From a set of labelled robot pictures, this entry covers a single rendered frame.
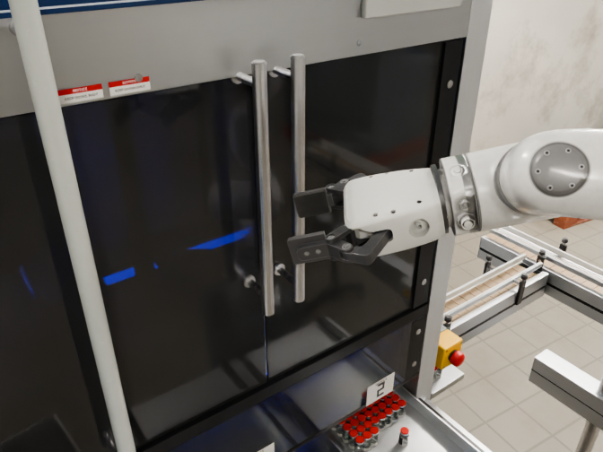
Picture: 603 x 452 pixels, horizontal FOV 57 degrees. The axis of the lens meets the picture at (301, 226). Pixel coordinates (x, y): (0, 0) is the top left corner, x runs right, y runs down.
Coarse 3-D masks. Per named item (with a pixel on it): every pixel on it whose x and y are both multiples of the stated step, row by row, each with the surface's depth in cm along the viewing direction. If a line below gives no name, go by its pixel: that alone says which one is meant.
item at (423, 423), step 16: (416, 400) 141; (416, 416) 141; (432, 416) 138; (384, 432) 136; (416, 432) 136; (432, 432) 136; (448, 432) 135; (336, 448) 129; (384, 448) 132; (400, 448) 132; (416, 448) 132; (432, 448) 132; (448, 448) 132; (464, 448) 131
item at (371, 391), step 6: (384, 378) 129; (390, 378) 131; (378, 384) 129; (390, 384) 132; (372, 390) 128; (384, 390) 131; (390, 390) 133; (372, 396) 129; (378, 396) 131; (366, 402) 129; (372, 402) 130
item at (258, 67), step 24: (264, 72) 70; (264, 96) 71; (264, 120) 73; (264, 144) 75; (264, 168) 76; (264, 192) 78; (264, 216) 80; (264, 240) 82; (264, 264) 84; (264, 288) 86; (264, 312) 89
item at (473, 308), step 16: (496, 272) 183; (512, 272) 188; (528, 272) 183; (544, 272) 188; (464, 288) 175; (480, 288) 180; (496, 288) 174; (512, 288) 180; (528, 288) 182; (544, 288) 189; (448, 304) 173; (464, 304) 167; (480, 304) 173; (496, 304) 173; (512, 304) 180; (528, 304) 187; (448, 320) 156; (464, 320) 165; (480, 320) 171; (496, 320) 178; (464, 336) 169
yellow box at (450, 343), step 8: (440, 336) 145; (448, 336) 145; (456, 336) 145; (440, 344) 142; (448, 344) 142; (456, 344) 143; (440, 352) 142; (448, 352) 142; (440, 360) 143; (448, 360) 144; (440, 368) 144
